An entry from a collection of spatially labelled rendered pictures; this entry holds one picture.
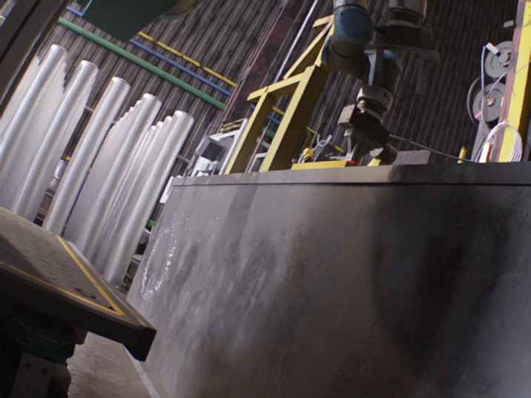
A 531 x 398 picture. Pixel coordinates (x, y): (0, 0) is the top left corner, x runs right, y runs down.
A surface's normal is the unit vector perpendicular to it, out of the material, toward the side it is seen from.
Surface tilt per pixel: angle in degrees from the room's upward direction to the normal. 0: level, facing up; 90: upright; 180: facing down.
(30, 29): 90
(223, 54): 90
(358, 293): 90
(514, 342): 90
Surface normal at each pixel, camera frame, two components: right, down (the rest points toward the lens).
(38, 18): 0.57, 0.10
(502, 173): -0.80, -0.42
